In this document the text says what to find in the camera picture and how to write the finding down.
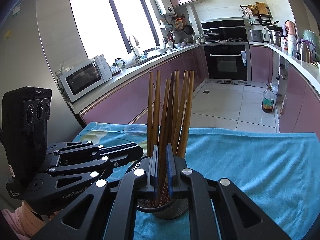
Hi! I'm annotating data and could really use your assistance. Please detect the black mesh utensil holder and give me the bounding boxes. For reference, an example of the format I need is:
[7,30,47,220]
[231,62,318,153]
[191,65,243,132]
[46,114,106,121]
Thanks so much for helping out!
[125,159,189,221]

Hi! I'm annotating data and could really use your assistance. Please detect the wooden chopstick one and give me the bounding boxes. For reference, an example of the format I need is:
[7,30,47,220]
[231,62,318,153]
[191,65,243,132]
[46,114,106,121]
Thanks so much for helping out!
[147,72,153,157]

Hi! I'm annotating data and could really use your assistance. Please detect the wooden chopstick two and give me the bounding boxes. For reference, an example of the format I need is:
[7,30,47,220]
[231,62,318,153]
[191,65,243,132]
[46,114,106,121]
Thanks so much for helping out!
[151,70,161,149]

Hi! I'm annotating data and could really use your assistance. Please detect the wooden chopstick three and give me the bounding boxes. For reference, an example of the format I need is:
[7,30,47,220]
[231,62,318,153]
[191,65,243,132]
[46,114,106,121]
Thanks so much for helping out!
[158,78,170,171]

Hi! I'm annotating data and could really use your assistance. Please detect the dark wooden chopstick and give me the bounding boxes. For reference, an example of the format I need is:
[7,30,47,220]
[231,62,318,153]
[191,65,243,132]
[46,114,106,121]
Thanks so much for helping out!
[156,72,175,205]

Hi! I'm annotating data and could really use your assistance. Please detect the wooden chopstick four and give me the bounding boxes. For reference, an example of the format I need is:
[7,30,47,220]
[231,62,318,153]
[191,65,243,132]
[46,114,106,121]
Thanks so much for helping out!
[171,70,180,143]

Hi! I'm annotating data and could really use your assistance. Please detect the wooden chopstick five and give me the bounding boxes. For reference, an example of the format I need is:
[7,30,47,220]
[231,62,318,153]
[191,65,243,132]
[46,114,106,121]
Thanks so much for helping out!
[172,70,189,154]

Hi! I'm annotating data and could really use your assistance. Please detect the wooden chopstick six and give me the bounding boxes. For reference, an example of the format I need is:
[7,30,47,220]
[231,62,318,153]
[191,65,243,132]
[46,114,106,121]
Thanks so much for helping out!
[176,70,194,158]

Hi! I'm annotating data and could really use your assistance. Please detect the pink kitchen cabinets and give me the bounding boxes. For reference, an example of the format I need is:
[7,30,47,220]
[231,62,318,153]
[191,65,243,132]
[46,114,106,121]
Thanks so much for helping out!
[82,49,319,134]

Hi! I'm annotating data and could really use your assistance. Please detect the left hand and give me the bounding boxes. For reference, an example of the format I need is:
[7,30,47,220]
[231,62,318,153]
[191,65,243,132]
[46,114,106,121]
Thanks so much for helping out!
[1,200,47,239]

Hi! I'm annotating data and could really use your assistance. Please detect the blue floral tablecloth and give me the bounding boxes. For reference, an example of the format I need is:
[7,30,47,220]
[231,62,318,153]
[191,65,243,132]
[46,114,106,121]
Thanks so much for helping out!
[72,122,319,239]

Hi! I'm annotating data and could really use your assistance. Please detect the white microwave oven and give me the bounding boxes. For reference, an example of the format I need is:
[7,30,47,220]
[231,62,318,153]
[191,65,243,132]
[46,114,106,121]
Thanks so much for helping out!
[59,55,112,102]

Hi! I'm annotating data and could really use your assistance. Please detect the oil bottle on floor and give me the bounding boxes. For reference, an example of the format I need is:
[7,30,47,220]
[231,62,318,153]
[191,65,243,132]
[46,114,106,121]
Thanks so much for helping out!
[261,85,276,113]

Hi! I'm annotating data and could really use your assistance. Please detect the black built-in oven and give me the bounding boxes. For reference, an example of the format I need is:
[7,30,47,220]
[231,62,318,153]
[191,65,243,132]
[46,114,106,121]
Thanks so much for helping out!
[203,42,251,85]

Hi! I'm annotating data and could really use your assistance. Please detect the black frying pan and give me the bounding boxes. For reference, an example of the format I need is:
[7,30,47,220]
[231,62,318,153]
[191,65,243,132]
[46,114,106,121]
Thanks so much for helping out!
[183,24,194,35]

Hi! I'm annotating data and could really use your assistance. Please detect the white water heater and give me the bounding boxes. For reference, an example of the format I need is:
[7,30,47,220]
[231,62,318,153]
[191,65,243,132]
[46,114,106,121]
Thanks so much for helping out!
[155,0,175,16]

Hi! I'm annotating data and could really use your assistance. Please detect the steel pot on counter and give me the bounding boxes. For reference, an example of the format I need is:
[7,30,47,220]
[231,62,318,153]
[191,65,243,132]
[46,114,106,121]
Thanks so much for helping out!
[268,28,283,47]

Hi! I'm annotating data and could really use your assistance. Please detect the black range hood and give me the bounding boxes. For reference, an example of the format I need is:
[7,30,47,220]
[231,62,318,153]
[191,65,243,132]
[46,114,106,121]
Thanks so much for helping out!
[201,18,248,42]

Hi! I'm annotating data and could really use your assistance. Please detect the pink thermos jug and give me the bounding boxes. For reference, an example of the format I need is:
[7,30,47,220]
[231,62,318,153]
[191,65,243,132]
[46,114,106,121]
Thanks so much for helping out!
[285,20,297,41]

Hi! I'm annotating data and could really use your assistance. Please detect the black camera box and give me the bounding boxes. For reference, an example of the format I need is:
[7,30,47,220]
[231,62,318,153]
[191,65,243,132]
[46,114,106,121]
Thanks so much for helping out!
[2,86,52,183]

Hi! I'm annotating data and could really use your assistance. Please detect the black wall shelf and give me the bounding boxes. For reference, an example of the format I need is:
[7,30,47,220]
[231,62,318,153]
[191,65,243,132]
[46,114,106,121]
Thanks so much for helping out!
[240,2,272,25]

